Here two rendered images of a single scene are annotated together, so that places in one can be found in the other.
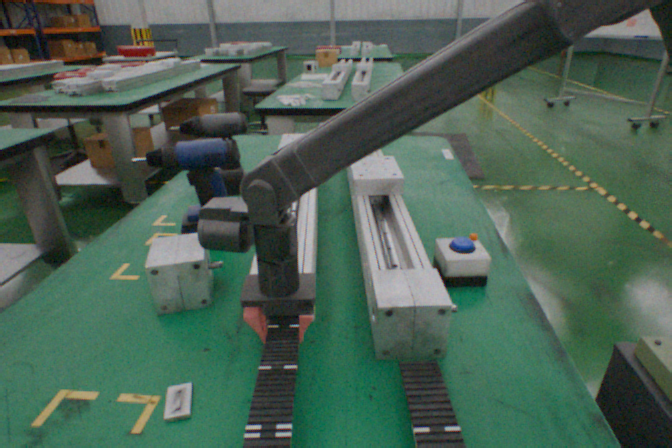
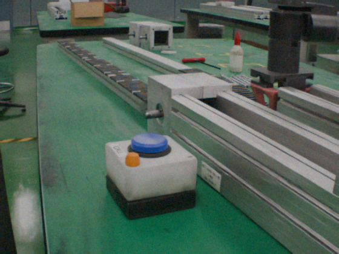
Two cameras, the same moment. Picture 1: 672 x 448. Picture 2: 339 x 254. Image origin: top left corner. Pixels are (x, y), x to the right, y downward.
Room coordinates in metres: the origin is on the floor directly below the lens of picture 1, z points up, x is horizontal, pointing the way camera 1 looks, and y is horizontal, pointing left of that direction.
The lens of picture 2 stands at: (1.07, -0.38, 1.01)
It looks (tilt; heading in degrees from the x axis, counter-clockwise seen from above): 19 degrees down; 156
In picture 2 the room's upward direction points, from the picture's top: 2 degrees clockwise
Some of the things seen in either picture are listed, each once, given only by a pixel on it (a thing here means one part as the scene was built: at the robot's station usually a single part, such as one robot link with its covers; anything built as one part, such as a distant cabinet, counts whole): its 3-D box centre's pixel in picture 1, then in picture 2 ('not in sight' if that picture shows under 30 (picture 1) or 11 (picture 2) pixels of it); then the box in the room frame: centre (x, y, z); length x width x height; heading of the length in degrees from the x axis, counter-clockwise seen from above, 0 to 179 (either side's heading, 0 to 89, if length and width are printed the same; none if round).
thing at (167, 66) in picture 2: not in sight; (149, 58); (-0.15, 0.08, 0.79); 0.96 x 0.04 x 0.03; 1
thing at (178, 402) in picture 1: (179, 401); not in sight; (0.38, 0.21, 0.78); 0.05 x 0.03 x 0.01; 14
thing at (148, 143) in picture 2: (462, 245); (149, 146); (0.66, -0.23, 0.84); 0.04 x 0.04 x 0.02
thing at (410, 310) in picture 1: (415, 312); (181, 110); (0.49, -0.11, 0.83); 0.12 x 0.09 x 0.10; 91
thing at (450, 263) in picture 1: (455, 261); (156, 172); (0.66, -0.22, 0.81); 0.10 x 0.08 x 0.06; 91
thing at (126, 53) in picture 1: (150, 85); not in sight; (5.51, 2.32, 0.50); 1.03 x 0.55 x 1.01; 179
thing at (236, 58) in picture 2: not in sight; (236, 52); (0.03, 0.27, 0.84); 0.04 x 0.04 x 0.12
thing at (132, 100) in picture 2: not in sight; (89, 63); (-0.14, -0.11, 0.79); 0.96 x 0.04 x 0.03; 1
